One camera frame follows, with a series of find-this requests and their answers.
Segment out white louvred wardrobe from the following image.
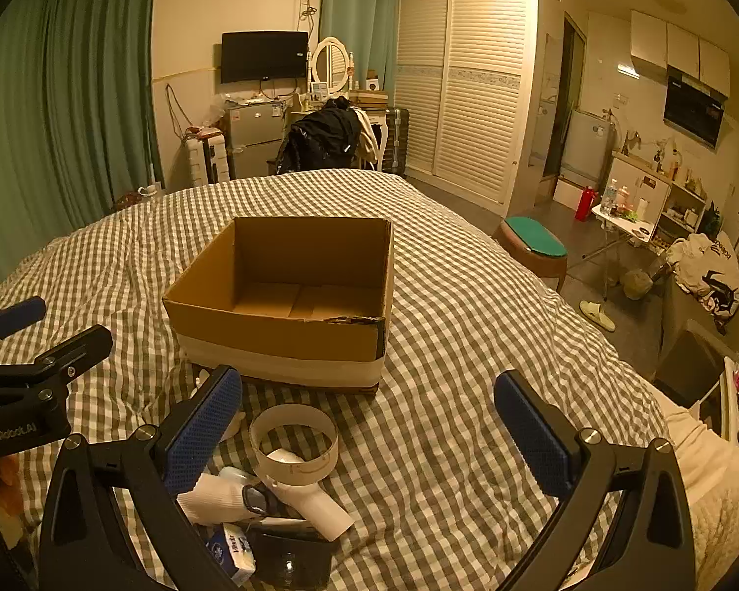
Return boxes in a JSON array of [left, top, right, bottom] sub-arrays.
[[396, 0, 559, 210]]

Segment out black wall television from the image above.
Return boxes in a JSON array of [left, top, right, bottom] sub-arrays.
[[220, 31, 310, 84]]

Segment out blue white tissue packet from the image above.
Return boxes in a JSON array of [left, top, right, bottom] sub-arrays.
[[204, 523, 260, 587]]

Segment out white sock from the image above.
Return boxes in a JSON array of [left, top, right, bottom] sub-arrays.
[[175, 473, 263, 527]]

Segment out white printed clothing pile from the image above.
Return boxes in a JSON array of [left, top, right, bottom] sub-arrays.
[[665, 230, 739, 321]]

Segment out stool with green cushion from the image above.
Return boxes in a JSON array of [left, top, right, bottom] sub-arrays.
[[496, 215, 569, 294]]

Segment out cream garment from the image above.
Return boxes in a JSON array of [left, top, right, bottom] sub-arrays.
[[354, 109, 383, 164]]

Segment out dark suitcase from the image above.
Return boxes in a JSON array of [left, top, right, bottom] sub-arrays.
[[378, 107, 411, 177]]

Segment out light blue curtain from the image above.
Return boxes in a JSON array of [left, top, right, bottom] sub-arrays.
[[320, 0, 403, 95]]

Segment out person's left hand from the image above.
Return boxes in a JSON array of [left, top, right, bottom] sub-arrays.
[[0, 452, 27, 546]]

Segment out pale green slipper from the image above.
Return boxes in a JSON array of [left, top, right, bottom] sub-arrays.
[[579, 299, 617, 331]]

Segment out olive round bag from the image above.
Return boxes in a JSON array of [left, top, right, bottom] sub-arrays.
[[619, 267, 655, 300]]

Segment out white kitchen cabinet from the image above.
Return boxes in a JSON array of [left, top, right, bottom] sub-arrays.
[[606, 151, 710, 248]]

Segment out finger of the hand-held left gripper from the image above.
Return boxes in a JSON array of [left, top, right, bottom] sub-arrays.
[[0, 324, 113, 394], [0, 295, 48, 359]]

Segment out white folding table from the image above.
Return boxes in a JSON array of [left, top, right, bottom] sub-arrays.
[[582, 202, 661, 302]]

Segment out black case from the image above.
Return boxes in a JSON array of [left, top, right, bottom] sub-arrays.
[[246, 520, 336, 590]]

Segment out silver small fridge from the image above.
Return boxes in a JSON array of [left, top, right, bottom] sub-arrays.
[[225, 100, 288, 181]]

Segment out grey armchair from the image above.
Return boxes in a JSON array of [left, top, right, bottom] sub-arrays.
[[653, 246, 739, 408]]

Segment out white tape roll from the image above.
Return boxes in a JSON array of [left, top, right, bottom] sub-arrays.
[[249, 404, 339, 486]]

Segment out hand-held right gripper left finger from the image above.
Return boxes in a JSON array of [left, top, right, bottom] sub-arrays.
[[38, 364, 266, 591]]

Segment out white wall cabinets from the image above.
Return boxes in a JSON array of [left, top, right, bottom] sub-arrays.
[[629, 9, 731, 99]]

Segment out white wire rack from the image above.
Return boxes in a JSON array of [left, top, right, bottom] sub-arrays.
[[690, 354, 739, 465]]

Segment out white washing machine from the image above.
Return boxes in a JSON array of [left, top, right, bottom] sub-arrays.
[[557, 109, 617, 186]]

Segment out checked bed blanket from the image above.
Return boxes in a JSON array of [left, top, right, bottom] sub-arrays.
[[0, 169, 672, 591]]

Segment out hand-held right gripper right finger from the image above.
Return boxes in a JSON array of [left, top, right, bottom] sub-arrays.
[[493, 370, 697, 591]]

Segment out white oval mirror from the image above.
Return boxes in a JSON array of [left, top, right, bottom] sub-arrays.
[[311, 37, 352, 100]]

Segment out white suitcase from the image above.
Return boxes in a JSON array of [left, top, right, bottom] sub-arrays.
[[183, 133, 229, 187]]

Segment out green curtain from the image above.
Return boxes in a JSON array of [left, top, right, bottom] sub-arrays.
[[0, 0, 174, 310]]

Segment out black range hood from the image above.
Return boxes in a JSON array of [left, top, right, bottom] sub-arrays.
[[663, 65, 729, 150]]

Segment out brown cardboard box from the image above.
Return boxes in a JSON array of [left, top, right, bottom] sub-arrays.
[[162, 217, 396, 395]]

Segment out black glasses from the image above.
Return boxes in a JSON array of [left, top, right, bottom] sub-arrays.
[[242, 483, 285, 518]]

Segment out white fluffy blanket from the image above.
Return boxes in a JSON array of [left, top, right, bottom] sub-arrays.
[[662, 406, 739, 591]]

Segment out black jacket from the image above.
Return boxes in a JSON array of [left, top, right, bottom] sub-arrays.
[[275, 97, 362, 174]]

